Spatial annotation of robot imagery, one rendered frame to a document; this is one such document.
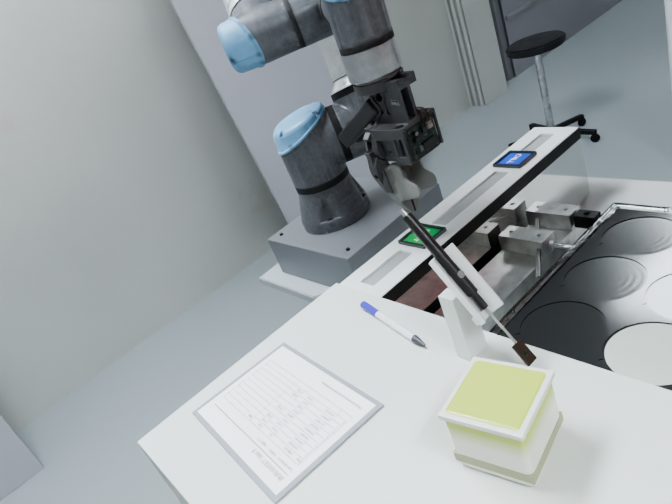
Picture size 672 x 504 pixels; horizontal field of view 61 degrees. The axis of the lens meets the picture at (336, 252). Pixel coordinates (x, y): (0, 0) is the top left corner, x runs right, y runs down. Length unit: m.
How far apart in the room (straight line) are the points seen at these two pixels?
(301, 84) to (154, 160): 0.88
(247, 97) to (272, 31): 2.20
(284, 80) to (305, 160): 2.07
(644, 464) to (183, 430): 0.49
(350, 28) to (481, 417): 0.49
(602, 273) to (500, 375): 0.36
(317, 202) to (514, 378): 0.71
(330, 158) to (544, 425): 0.74
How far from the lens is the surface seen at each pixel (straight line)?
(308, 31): 0.85
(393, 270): 0.85
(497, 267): 0.94
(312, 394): 0.68
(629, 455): 0.54
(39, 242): 2.97
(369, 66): 0.77
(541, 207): 1.02
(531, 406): 0.49
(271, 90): 3.11
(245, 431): 0.68
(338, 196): 1.14
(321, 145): 1.10
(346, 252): 1.06
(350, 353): 0.71
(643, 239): 0.91
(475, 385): 0.52
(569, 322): 0.77
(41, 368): 3.11
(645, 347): 0.73
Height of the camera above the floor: 1.39
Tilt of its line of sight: 26 degrees down
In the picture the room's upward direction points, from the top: 22 degrees counter-clockwise
